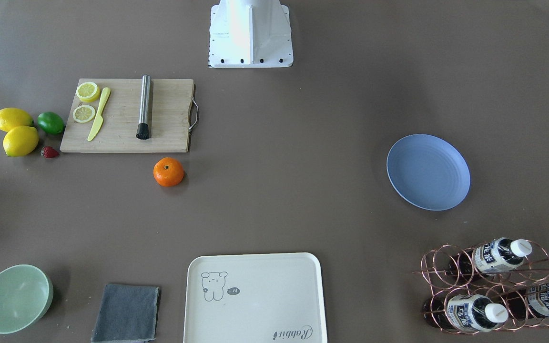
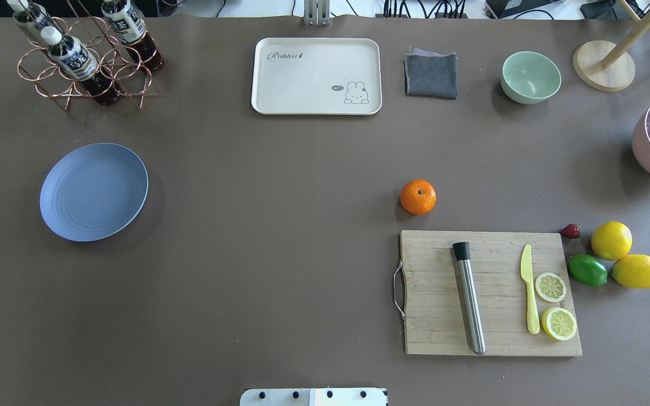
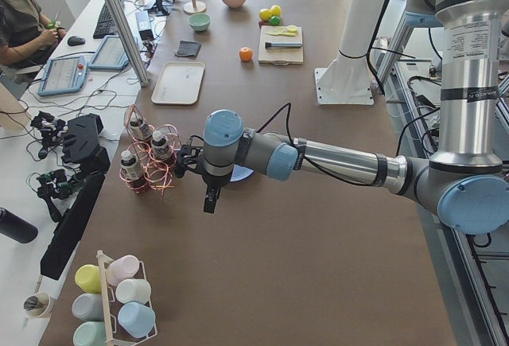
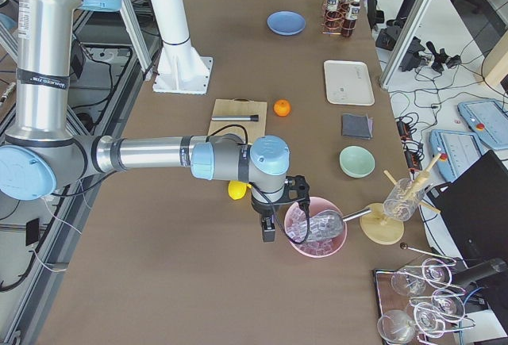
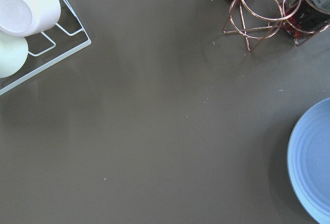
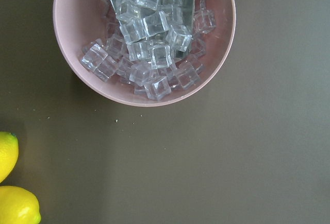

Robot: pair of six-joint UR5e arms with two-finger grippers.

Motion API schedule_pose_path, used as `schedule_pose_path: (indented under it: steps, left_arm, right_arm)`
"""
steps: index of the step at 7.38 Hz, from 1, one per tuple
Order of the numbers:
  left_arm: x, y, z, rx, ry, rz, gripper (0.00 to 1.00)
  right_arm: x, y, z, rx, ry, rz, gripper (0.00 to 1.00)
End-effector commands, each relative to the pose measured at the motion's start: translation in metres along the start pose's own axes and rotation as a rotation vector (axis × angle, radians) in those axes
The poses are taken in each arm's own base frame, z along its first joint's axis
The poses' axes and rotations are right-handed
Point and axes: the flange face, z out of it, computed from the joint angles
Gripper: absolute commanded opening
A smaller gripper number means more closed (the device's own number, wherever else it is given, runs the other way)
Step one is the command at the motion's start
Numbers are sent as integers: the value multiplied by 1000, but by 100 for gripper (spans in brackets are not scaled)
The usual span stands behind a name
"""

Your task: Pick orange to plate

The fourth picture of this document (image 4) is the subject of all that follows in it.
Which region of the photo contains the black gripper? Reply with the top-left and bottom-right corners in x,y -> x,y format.
250,175 -> 310,243

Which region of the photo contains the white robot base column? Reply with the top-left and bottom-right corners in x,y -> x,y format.
150,0 -> 213,95

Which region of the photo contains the copper wire bottle rack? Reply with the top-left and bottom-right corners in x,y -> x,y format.
321,0 -> 352,36

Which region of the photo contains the orange fruit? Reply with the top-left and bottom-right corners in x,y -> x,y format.
272,99 -> 292,117

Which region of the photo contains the blue plate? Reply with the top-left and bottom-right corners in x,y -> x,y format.
267,11 -> 306,36

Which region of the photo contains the wooden cup tree stand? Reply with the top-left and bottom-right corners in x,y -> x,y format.
360,153 -> 445,245

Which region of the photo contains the black laptop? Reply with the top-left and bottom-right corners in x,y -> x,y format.
428,150 -> 507,260

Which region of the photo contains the blue teach pendant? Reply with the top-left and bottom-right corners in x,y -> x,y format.
429,129 -> 486,182
457,99 -> 507,150

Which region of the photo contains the metal ice scoop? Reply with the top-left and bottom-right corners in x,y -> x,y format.
306,208 -> 371,242

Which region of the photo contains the green bowl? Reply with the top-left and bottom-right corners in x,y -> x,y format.
339,146 -> 375,178

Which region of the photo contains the pink bowl with ice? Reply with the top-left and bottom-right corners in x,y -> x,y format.
284,197 -> 348,258

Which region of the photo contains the blue teach pendant far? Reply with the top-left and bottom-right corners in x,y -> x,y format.
457,99 -> 507,150

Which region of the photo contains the cream rabbit tray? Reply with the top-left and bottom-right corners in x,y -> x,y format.
324,59 -> 375,106

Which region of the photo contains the tea bottle middle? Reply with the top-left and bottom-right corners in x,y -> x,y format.
325,0 -> 339,28

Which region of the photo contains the wooden cutting board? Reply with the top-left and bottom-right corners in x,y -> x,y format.
208,99 -> 267,143

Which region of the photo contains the clear glass mug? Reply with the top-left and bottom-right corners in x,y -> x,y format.
383,178 -> 425,222

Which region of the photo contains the blue teach pendant near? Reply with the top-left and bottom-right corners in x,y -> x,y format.
429,129 -> 486,182

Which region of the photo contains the grey folded cloth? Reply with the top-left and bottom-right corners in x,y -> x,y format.
341,113 -> 373,140

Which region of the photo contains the steel muddler with black tip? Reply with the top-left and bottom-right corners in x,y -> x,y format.
211,114 -> 260,122

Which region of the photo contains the yellow lemon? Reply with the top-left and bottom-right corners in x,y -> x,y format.
227,180 -> 248,201

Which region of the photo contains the wine glass rack tray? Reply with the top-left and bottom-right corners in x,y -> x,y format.
373,255 -> 475,344

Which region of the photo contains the tea bottle front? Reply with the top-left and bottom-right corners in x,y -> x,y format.
341,0 -> 361,37

